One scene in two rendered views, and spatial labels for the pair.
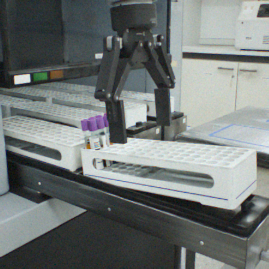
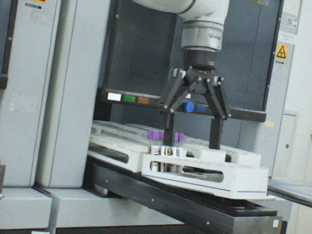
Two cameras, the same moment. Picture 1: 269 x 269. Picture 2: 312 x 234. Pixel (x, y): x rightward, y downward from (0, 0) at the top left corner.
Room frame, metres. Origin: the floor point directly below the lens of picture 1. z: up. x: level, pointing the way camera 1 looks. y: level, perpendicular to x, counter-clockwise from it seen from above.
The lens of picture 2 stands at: (-0.63, -0.26, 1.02)
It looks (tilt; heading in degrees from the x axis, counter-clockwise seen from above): 3 degrees down; 15
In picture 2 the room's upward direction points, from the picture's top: 9 degrees clockwise
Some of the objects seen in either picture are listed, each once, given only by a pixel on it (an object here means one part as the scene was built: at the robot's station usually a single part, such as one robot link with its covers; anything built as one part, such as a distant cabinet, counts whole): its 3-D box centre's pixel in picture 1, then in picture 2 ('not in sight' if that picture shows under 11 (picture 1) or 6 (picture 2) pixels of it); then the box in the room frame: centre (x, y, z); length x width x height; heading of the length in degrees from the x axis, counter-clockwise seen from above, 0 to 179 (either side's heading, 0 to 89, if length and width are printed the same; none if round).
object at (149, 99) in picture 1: (128, 103); (215, 154); (1.23, 0.02, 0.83); 0.30 x 0.10 x 0.06; 53
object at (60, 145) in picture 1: (41, 142); (117, 153); (0.80, 0.21, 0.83); 0.30 x 0.10 x 0.06; 53
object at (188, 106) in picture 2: not in sight; (188, 107); (0.95, 0.08, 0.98); 0.03 x 0.01 x 0.03; 143
